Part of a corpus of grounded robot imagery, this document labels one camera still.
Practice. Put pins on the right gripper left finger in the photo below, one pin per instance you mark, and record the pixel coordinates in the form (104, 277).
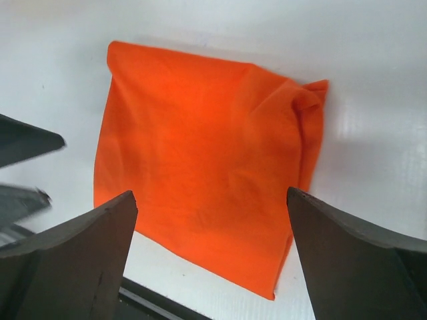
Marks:
(73, 270)

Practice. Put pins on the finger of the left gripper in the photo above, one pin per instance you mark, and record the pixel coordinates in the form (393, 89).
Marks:
(21, 141)
(19, 203)

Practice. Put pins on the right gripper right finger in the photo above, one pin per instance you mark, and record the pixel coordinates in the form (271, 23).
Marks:
(353, 268)

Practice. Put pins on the orange t shirt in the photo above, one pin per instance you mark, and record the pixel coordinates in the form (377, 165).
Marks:
(209, 148)

